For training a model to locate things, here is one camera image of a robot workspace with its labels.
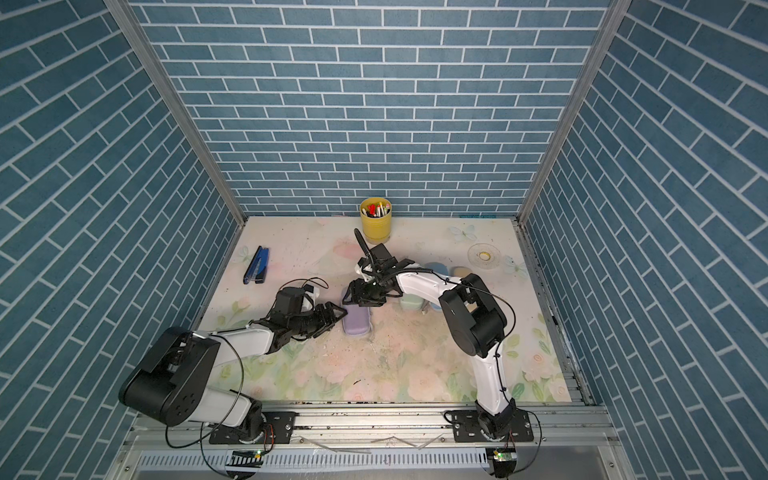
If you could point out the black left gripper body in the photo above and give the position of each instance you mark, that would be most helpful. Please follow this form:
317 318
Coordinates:
309 323

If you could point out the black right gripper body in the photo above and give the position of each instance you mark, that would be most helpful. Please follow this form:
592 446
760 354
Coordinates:
373 293

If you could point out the grey umbrella case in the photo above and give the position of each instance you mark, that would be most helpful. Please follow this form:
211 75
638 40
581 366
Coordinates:
357 321

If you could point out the grey case front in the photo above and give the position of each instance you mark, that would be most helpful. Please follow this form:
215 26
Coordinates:
412 302

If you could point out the beige zippered umbrella case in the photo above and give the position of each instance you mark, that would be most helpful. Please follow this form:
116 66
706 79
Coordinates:
461 271

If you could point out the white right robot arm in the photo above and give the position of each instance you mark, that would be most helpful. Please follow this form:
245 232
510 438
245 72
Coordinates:
475 320

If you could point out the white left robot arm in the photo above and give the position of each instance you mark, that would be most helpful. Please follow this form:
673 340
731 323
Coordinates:
199 376

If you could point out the yellow pen cup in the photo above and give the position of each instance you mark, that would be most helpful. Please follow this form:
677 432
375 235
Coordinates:
376 230

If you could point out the markers in cup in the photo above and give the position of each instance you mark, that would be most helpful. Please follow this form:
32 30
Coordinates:
376 210

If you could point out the blue black stapler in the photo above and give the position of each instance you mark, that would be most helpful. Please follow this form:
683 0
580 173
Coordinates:
257 269

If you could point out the clear tape roll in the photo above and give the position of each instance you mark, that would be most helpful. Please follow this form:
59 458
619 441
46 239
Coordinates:
484 256

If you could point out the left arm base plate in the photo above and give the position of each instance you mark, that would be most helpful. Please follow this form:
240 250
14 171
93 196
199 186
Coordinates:
265 428

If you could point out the aluminium front rail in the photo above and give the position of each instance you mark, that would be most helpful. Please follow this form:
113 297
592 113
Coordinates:
385 441

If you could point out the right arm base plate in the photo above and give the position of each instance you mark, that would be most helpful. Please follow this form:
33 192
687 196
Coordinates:
473 426

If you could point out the aluminium corner post right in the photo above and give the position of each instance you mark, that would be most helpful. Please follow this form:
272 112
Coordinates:
596 55

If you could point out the aluminium corner post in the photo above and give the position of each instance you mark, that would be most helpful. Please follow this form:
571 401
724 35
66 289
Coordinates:
596 55
130 27

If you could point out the aluminium corner post left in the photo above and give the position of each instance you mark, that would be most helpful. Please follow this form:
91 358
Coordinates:
130 27

